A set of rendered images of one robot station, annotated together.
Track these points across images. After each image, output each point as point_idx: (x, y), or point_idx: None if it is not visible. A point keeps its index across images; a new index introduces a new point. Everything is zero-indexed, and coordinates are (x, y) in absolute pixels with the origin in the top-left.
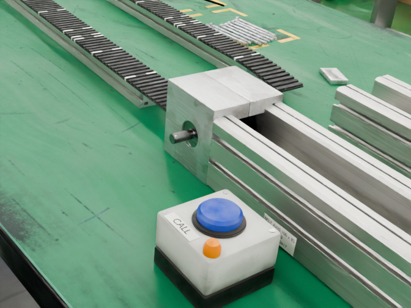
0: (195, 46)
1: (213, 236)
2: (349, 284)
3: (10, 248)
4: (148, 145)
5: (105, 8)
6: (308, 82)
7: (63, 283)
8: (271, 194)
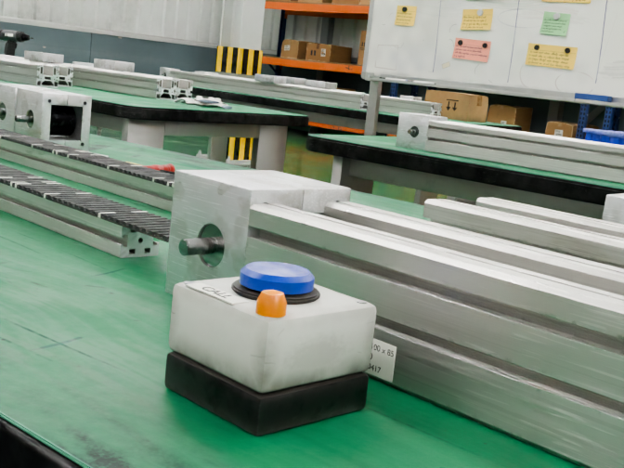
0: None
1: None
2: (491, 389)
3: None
4: (139, 287)
5: (58, 182)
6: None
7: (7, 403)
8: (351, 288)
